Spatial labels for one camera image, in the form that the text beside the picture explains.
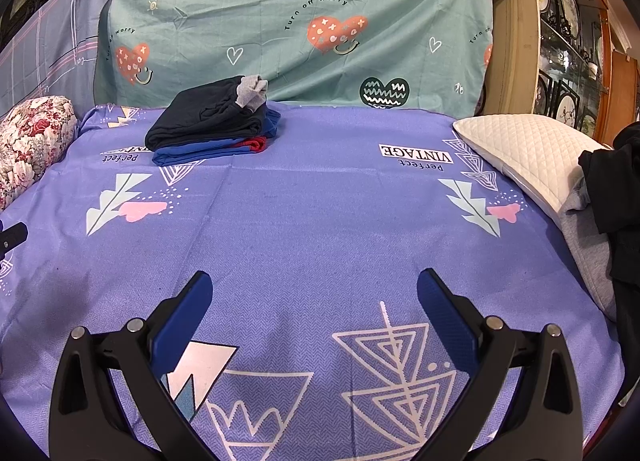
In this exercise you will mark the grey plaid sheet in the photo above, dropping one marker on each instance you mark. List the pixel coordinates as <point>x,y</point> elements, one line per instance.
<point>45,51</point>

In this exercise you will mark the large framed round plate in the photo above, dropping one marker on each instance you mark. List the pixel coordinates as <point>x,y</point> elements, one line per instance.
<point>570,6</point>

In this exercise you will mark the floral pillow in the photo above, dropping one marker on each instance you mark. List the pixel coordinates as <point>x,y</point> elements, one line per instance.
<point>35,141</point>

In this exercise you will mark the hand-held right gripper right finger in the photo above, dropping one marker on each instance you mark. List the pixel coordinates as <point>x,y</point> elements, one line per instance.
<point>450,321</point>

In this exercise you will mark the grey cloth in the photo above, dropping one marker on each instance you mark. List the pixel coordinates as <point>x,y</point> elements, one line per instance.
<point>585,251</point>

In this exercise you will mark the dark navy pants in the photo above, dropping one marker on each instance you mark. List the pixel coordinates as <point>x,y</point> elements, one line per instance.
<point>200,116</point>

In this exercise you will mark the green heart printed sheet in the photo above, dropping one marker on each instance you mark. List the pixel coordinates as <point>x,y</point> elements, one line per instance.
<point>280,66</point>

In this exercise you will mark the blue folded pants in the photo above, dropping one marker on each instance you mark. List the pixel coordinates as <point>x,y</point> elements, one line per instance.
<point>200,155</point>

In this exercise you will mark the black clothing pile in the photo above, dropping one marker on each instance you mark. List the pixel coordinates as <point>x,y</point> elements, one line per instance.
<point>620,181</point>

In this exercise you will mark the purple printed bed sheet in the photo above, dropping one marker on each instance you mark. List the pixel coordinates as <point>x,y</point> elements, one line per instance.
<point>310,221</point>

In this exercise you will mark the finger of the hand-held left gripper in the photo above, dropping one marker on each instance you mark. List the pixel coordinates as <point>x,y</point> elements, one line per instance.
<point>12,237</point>

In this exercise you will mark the small framed round plate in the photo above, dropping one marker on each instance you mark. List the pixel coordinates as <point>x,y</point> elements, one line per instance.
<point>566,108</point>

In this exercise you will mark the white cup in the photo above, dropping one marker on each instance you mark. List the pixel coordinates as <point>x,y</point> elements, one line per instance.
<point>593,71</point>

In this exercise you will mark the white quilted pillow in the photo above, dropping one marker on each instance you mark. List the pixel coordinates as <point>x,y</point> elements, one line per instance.
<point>525,151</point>

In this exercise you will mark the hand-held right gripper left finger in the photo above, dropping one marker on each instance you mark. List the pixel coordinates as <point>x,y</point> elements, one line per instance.
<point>182,321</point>

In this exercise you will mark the wooden display cabinet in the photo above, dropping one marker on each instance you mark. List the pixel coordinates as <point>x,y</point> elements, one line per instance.
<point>515,16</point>

